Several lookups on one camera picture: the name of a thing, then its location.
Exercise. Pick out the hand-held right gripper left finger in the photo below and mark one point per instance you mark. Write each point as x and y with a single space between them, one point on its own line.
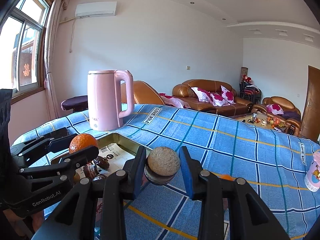
138 180

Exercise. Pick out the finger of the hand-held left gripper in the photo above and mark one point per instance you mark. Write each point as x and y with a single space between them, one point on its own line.
37 146
75 158

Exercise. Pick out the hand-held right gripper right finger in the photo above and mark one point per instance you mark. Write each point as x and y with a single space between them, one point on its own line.
188 181

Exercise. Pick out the bumpy-skinned orange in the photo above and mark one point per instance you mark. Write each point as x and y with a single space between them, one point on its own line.
82 142

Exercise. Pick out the large dark brown fruit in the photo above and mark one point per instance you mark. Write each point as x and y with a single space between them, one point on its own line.
102 162

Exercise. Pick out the pink metal tin box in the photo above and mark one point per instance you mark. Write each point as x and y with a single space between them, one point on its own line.
117 140

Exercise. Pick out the white printed paper sheet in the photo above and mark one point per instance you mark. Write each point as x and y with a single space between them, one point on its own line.
117 158

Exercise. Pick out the blue plaid tablecloth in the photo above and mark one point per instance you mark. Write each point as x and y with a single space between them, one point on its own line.
200 140

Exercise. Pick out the purple cushioned stool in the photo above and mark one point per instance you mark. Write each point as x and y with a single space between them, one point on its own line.
75 102

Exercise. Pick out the pink electric kettle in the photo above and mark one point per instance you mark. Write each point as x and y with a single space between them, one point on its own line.
102 100

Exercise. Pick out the red paper window decoration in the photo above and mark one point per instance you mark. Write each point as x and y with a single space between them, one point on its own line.
25 70

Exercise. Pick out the pink floral blanket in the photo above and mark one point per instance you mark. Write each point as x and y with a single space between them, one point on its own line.
175 101

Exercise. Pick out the wooden coffee table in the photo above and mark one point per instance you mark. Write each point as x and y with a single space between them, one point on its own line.
243 117

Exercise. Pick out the white pillow with red flowers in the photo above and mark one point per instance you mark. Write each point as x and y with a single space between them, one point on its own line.
201 95
228 95
275 108
220 100

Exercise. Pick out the brown leather recliner chair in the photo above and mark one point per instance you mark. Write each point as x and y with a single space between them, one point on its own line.
145 92

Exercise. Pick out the wooden framed window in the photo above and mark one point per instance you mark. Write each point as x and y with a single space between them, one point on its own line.
30 55

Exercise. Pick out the pale pink curtain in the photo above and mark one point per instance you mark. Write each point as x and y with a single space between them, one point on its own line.
52 55

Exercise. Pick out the brown leather sofa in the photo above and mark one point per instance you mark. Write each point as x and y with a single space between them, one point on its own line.
190 86

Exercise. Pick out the pile of small colourful items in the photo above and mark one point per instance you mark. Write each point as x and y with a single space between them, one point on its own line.
271 122

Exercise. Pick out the stack of dark chairs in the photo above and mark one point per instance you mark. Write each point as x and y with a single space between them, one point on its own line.
250 92

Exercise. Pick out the red cloth bundle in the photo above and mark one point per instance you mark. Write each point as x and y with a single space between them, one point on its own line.
247 78

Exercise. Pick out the brown leather armchair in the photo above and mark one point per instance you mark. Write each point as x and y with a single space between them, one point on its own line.
280 101

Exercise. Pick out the purple seat cushion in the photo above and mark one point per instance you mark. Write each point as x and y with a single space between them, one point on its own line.
291 116

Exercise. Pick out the tall patterned vase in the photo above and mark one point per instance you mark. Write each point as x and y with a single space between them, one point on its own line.
244 71

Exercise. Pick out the pink cartoon-print lidded bucket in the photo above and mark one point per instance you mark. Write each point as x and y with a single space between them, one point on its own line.
313 175

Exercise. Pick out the brown wooden door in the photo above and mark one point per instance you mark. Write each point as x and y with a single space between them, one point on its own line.
312 100

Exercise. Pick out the white air conditioner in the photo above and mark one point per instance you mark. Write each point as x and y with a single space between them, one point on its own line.
96 9

